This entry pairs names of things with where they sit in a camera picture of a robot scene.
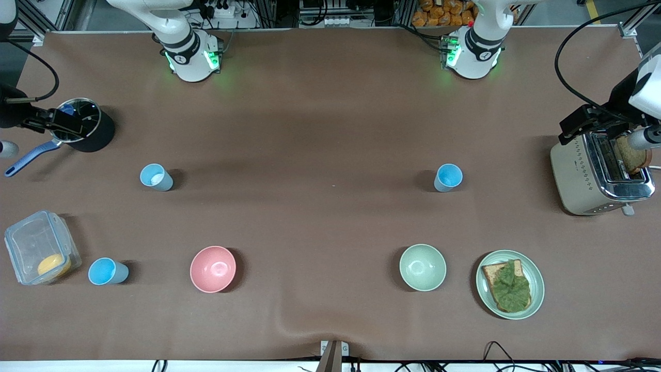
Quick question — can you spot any light blue plastic cup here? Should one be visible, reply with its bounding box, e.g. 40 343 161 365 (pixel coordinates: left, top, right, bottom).
88 257 130 286
139 163 174 192
434 163 464 193

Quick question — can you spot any glass pot lid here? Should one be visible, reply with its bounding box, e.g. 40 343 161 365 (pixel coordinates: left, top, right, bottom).
52 98 101 143

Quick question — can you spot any brown toast slice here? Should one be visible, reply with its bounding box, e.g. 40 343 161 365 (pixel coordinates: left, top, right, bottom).
615 135 653 175

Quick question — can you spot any beige and chrome toaster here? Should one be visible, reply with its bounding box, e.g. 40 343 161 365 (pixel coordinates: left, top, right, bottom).
549 129 656 216

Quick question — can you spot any clear plastic food container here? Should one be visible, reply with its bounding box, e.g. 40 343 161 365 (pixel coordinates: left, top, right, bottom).
4 210 82 286

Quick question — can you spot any pale green plate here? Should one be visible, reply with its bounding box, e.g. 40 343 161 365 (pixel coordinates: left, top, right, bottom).
476 250 545 320

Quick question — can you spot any brown bread slice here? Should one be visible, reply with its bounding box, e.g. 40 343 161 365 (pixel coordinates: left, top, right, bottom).
481 259 532 314

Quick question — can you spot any green lettuce leaf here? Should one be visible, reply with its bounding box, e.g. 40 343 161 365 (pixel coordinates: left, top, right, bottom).
491 260 532 313

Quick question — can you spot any bag of orange buns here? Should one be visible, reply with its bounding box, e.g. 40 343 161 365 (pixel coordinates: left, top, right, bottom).
412 0 476 27

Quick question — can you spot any white power strip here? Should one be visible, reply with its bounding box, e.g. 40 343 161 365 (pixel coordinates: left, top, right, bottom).
204 0 236 19

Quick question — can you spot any pink bowl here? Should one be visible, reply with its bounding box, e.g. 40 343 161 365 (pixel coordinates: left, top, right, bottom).
190 245 237 293

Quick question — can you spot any pale green bowl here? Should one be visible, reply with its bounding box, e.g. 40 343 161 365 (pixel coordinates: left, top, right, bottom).
399 243 447 292

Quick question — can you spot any black saucepan with blue handle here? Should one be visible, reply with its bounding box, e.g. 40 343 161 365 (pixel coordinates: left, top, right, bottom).
4 97 116 178

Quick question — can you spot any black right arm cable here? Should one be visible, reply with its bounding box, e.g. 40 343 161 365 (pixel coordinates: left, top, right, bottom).
0 39 60 103

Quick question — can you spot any black looped floor cable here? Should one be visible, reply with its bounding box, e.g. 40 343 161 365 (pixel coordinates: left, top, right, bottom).
483 341 518 372

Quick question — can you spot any metal table bracket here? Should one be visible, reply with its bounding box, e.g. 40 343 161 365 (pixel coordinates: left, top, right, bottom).
316 340 350 372

